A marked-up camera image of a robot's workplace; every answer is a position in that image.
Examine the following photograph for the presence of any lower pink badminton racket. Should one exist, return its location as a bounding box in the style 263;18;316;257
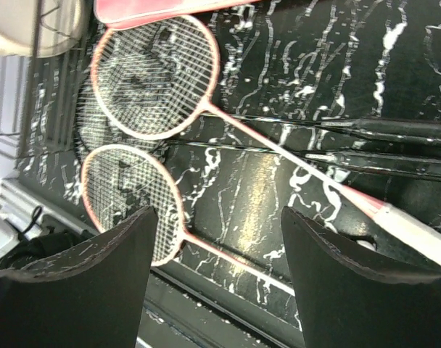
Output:
81;144;293;294

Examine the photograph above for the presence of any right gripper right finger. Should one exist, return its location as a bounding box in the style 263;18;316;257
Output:
281;207;441;347

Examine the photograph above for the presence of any upper pink badminton racket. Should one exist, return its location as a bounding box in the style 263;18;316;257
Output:
89;14;441;273

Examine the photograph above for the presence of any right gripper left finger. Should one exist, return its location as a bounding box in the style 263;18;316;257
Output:
0;207;158;347

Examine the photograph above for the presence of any pink badminton racket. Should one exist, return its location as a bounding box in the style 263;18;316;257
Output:
89;14;441;273
81;144;293;294

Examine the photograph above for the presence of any pink racket cover bag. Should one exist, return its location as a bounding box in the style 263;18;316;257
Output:
94;0;252;30

